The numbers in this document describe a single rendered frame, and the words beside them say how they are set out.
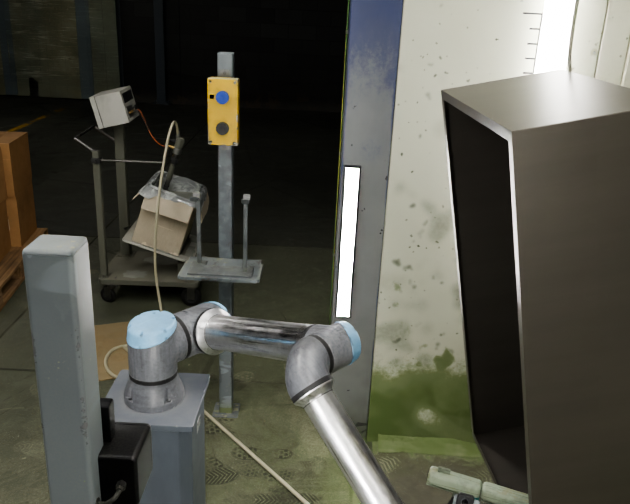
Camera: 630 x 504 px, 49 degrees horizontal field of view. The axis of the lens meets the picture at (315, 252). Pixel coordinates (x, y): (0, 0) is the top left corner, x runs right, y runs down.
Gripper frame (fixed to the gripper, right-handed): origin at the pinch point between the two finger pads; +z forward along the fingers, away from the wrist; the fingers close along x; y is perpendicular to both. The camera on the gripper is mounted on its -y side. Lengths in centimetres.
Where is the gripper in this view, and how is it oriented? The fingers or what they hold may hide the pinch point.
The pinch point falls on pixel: (468, 492)
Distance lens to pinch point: 217.5
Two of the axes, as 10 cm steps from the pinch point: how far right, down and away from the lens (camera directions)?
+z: 3.4, -3.4, 8.8
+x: 9.4, 1.8, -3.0
